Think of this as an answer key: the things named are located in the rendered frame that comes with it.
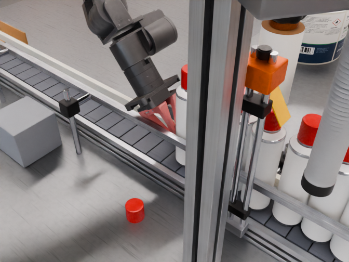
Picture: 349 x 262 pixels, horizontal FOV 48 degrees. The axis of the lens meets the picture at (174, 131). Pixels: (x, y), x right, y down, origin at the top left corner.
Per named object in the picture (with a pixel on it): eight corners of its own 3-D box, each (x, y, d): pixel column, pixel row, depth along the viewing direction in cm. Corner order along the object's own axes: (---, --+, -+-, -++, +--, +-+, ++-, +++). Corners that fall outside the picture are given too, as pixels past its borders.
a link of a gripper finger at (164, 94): (197, 123, 74) (173, 80, 72) (174, 143, 70) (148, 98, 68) (175, 129, 80) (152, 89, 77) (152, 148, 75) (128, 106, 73)
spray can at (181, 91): (207, 159, 76) (214, 68, 63) (187, 172, 74) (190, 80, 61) (189, 146, 80) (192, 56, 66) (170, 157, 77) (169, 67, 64)
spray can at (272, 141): (276, 202, 68) (300, 108, 55) (254, 216, 66) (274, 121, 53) (254, 184, 71) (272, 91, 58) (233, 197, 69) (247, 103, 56)
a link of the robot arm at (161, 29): (86, 20, 73) (100, 1, 65) (133, -3, 78) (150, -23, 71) (120, 75, 75) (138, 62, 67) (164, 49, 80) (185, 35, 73)
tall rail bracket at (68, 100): (103, 142, 88) (94, 80, 77) (78, 159, 84) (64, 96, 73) (94, 136, 90) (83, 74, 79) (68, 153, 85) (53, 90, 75)
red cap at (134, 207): (139, 206, 74) (138, 194, 72) (147, 218, 72) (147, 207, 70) (123, 213, 73) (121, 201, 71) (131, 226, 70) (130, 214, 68)
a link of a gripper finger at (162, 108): (200, 120, 75) (177, 78, 73) (177, 140, 71) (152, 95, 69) (178, 126, 80) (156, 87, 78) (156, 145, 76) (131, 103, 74)
